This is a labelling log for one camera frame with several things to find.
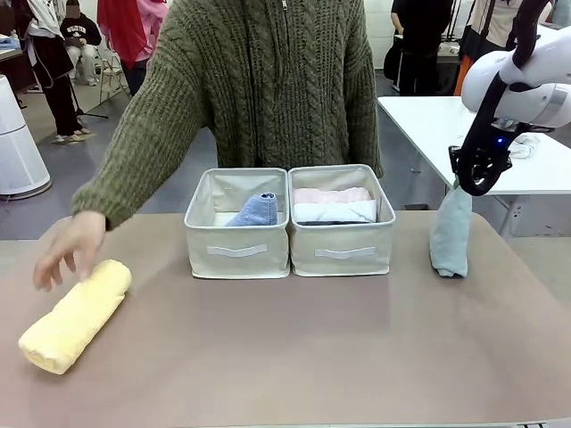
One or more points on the person's right hand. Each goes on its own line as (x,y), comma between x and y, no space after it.
(76,241)

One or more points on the white table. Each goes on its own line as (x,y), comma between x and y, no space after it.
(424,134)

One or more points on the seated bystander in dark hoodie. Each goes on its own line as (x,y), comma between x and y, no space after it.
(80,35)

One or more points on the yellow rolled towel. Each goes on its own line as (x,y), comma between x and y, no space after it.
(71,321)

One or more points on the person's torso in green sweater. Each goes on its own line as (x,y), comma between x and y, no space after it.
(276,89)

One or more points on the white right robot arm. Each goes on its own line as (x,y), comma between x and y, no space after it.
(535,98)

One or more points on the dark grey towel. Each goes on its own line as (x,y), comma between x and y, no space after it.
(334,218)

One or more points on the pale teal cone-folded towel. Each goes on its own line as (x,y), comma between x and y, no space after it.
(450,232)

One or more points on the pink towel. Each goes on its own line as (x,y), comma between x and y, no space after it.
(330,195)

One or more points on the beige fabric storage bin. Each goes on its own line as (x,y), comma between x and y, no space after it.
(339,267)
(223,263)

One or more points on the bystander in black clothes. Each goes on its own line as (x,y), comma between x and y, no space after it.
(419,49)

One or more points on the white round air purifier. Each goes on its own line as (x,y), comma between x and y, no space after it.
(20,156)

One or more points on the crumpled white cloth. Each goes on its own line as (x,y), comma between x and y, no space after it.
(526,147)

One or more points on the white towel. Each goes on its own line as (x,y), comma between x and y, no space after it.
(352,208)

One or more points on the bystander with red cloth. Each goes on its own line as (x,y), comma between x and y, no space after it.
(129,40)

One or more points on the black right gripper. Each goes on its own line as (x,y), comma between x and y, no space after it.
(502,158)

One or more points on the bystander in orange trousers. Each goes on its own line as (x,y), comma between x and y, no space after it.
(490,27)

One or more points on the right forearm in green sleeve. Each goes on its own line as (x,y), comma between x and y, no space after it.
(120,178)

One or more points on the lavender cone-folded towel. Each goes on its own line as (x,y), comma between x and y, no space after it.
(254,209)

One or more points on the bystander in dark clothes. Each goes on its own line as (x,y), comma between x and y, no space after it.
(53,67)

